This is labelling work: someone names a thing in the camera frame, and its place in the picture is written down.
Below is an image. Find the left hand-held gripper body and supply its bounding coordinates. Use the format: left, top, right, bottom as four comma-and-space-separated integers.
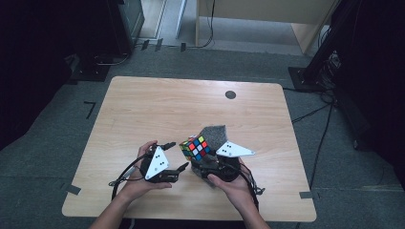
139, 145, 180, 184

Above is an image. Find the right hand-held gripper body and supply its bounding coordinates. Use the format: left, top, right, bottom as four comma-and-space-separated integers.
200, 140, 256, 183

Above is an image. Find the multicoloured puzzle cube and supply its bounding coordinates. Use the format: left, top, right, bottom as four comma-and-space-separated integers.
179, 135, 212, 161

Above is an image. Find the grey fluffy cloth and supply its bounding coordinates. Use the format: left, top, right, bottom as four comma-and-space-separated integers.
190, 124, 229, 189

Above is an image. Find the person's right hand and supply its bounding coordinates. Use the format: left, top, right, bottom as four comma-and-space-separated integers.
207, 157, 257, 213

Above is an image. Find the person's left hand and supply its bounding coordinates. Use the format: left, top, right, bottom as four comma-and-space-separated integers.
121, 139, 172, 201

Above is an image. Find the person's dark clothing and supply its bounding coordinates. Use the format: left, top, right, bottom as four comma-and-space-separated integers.
118, 219, 246, 229

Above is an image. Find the black cabinet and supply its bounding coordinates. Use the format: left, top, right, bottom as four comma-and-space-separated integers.
104, 0, 146, 57

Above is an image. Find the black metal stand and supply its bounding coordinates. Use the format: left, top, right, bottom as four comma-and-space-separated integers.
288, 0, 362, 94

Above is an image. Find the dark curtain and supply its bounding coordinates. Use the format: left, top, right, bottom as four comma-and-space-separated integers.
330, 0, 405, 192
0, 0, 111, 151

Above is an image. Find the beige wooden desk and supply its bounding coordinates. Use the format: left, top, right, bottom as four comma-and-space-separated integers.
194, 0, 339, 55

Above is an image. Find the right hand-held gripper cable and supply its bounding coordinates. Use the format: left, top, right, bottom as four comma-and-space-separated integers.
235, 161, 266, 212

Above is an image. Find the hand-held gripper cable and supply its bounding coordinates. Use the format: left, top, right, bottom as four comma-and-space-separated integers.
108, 154, 151, 202
235, 161, 266, 212

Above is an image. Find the left hand-held gripper cable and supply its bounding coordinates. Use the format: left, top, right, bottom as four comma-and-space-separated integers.
108, 154, 151, 202

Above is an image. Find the long black floor cable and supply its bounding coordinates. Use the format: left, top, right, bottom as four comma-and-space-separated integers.
309, 101, 335, 189

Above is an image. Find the short black floor cable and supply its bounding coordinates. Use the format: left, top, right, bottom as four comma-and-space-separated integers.
291, 103, 332, 125

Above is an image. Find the black looped floor cable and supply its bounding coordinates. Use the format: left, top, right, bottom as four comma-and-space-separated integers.
94, 52, 132, 67

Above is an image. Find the black flat base plate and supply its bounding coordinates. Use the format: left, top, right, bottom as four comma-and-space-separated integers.
67, 53, 111, 83

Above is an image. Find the black hanging cable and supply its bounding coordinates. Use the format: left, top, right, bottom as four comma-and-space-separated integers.
190, 0, 217, 50

